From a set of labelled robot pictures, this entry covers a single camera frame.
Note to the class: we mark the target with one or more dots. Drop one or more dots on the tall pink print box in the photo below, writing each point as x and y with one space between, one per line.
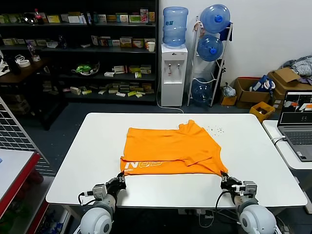
144 15

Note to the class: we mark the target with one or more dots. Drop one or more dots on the clear plastic water bottle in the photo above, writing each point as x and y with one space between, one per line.
31 50

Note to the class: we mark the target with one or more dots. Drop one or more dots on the yellow white medicine box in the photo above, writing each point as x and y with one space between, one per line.
126 42

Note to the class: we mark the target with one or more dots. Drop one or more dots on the pile of grey clothes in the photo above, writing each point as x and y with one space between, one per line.
303 65

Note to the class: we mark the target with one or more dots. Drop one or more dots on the cola bottle red cap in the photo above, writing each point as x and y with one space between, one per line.
39 18

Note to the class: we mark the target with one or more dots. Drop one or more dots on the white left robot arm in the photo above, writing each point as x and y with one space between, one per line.
97 219

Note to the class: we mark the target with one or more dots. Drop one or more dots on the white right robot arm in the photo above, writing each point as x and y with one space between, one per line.
256 217

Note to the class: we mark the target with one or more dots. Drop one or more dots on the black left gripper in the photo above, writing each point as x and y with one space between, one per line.
114 186

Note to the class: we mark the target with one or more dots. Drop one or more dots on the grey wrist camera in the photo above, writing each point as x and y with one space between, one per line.
99 191
248 189

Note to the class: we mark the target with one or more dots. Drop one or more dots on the small white side table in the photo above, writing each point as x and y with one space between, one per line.
270 129

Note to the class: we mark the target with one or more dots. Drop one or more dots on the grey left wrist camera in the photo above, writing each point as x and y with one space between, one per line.
99 191

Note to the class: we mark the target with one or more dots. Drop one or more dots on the red white medicine box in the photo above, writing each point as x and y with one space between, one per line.
120 69

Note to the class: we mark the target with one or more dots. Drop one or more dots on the open brown cardboard box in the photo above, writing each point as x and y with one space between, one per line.
243 96

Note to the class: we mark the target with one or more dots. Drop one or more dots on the upright blue water bottle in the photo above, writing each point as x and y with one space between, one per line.
175 26

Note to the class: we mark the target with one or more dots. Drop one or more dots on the white metal jug rack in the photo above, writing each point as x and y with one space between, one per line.
228 46

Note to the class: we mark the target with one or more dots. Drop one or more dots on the grey laptop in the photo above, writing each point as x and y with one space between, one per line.
298 136

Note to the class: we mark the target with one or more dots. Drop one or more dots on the small orange box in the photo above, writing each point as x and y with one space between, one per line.
151 17

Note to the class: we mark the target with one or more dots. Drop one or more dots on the small yellow cardboard box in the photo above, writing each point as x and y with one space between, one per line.
228 100

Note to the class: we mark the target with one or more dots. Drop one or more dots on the yellow plastic bin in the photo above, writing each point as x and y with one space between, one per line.
262 112

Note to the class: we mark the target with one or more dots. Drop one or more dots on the white table with red edge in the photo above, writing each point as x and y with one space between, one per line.
14 170

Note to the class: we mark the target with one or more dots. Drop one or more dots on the white tape roll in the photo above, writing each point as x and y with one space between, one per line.
24 64

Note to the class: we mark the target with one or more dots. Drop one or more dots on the orange white medicine box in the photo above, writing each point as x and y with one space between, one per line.
138 43

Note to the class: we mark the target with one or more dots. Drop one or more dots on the green and white bag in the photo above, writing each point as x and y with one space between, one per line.
84 69

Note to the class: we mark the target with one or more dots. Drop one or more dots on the dark wooden desk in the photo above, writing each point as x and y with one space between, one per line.
26 73

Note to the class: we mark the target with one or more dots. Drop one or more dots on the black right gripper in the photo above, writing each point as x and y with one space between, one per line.
230 185

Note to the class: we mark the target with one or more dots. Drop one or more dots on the white water dispenser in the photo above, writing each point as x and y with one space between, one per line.
173 73

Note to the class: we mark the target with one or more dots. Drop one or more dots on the grey plastic bag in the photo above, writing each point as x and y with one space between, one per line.
229 90

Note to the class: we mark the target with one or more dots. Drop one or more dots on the large brown cardboard box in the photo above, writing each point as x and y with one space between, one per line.
285 76

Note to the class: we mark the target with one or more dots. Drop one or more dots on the blue water jug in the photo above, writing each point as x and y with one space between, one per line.
209 47
201 91
214 18

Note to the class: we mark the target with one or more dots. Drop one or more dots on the dark blue bottle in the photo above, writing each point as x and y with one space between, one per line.
62 42

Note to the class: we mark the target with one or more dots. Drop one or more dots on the black cup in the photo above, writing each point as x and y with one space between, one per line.
13 65

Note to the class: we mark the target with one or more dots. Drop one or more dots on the small dark crumbs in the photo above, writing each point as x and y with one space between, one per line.
217 129

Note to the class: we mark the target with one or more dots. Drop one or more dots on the yellow green medicine box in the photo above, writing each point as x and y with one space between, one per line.
53 19

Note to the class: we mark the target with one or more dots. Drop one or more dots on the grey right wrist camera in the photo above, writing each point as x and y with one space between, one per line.
248 189

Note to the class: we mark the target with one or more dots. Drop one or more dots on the shiny glass bowl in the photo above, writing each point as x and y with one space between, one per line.
30 19

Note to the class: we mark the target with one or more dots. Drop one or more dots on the black shelf unit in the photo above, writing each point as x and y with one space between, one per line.
73 50

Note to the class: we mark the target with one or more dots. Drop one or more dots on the white paper cup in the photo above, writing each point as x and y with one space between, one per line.
151 47

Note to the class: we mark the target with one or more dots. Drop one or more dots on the white power strip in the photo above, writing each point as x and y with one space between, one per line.
187 211

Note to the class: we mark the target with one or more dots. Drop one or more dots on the orange t-shirt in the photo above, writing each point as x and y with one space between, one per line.
170 148

